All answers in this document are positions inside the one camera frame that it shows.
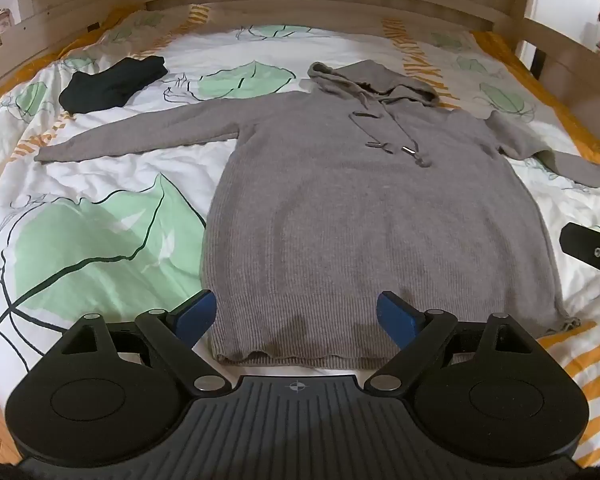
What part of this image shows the grey knitted hoodie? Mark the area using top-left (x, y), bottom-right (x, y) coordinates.
top-left (34, 59), bottom-right (600, 372)

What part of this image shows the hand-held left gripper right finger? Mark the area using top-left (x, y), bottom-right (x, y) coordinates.
top-left (362, 290), bottom-right (545, 398)

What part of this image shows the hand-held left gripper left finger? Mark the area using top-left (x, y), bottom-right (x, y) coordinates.
top-left (55, 289), bottom-right (233, 398)

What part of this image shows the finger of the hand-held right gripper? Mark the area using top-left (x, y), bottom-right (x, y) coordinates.
top-left (561, 222), bottom-right (600, 294)

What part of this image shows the black folded garment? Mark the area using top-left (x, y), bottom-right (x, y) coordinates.
top-left (59, 55), bottom-right (168, 115)

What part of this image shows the leaf printed blanket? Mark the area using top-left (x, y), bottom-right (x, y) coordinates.
top-left (0, 2), bottom-right (600, 471)

